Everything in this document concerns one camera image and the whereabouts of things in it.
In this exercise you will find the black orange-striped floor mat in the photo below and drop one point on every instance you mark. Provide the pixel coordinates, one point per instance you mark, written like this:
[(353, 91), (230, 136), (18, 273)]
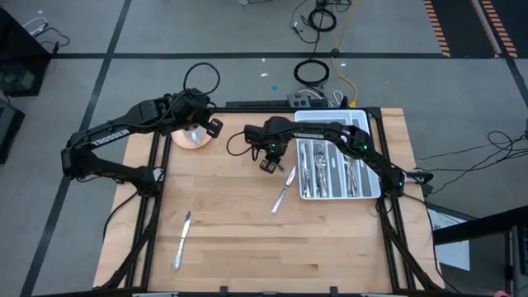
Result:
[(462, 24)]

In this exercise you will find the black flat bar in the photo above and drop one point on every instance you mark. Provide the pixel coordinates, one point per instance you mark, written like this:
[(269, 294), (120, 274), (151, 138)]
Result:
[(255, 104)]

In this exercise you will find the white plastic cutlery tray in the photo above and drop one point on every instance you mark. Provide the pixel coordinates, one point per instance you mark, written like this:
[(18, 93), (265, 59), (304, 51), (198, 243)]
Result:
[(332, 177)]

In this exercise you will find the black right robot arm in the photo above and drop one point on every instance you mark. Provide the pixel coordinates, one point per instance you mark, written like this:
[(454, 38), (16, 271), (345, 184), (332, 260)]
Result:
[(363, 144)]

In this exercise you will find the black box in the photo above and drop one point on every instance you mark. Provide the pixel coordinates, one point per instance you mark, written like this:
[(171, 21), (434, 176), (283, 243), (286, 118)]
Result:
[(8, 132)]

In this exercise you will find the white paper sheet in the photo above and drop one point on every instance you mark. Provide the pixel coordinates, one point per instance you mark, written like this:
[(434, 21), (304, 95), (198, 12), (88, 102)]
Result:
[(453, 255)]

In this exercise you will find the pink round plate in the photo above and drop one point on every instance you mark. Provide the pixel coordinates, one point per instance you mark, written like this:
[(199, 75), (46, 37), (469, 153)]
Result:
[(194, 144)]

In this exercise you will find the grey power strip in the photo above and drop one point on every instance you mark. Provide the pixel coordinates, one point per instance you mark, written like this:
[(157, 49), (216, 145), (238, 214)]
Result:
[(299, 100)]

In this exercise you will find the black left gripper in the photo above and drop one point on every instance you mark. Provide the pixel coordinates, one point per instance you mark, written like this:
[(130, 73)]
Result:
[(191, 109)]

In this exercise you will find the pink object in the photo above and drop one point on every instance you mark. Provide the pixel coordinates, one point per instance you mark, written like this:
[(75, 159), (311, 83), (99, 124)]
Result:
[(501, 294)]

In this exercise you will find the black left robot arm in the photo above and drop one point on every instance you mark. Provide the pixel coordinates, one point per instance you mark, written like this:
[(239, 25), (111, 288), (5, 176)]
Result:
[(107, 138)]

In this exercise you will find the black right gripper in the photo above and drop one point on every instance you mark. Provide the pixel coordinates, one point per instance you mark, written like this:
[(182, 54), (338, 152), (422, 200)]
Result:
[(268, 138)]

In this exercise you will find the black cabinet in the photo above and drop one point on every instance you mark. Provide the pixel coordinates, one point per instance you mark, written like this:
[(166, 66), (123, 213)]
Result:
[(16, 53)]

